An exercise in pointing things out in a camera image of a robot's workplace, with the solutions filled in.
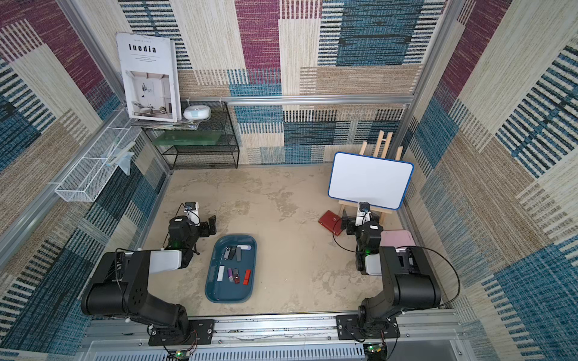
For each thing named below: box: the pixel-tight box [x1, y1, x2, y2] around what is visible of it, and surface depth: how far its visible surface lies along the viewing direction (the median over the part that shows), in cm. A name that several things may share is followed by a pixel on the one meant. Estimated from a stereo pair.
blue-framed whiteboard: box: [328, 151, 415, 210], surface depth 93 cm
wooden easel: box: [337, 130, 404, 225], surface depth 87 cm
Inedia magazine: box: [115, 31, 183, 123], surface depth 79 cm
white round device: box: [182, 104, 212, 120], surface depth 89 cm
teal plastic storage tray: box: [204, 234, 258, 304], surface depth 88 cm
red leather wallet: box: [317, 209, 343, 237], surface depth 100 cm
